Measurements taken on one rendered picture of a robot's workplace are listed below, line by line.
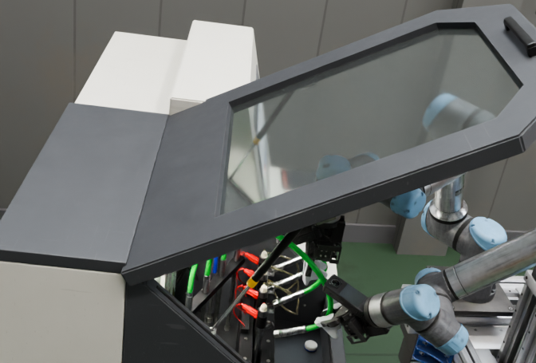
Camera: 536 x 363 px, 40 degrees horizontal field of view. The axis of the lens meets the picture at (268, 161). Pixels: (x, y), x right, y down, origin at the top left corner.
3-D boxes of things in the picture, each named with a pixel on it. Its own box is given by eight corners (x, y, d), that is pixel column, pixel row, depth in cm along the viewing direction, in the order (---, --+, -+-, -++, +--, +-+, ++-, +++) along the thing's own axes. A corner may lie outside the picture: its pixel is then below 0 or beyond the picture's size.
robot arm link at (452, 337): (465, 312, 168) (432, 285, 164) (474, 345, 158) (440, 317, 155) (439, 330, 171) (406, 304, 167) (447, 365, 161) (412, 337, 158)
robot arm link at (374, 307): (374, 305, 160) (392, 282, 165) (360, 309, 163) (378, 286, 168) (393, 333, 160) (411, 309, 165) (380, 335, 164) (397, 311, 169)
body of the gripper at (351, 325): (348, 345, 173) (384, 339, 164) (328, 317, 172) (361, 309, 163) (365, 324, 178) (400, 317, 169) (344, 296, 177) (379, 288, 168)
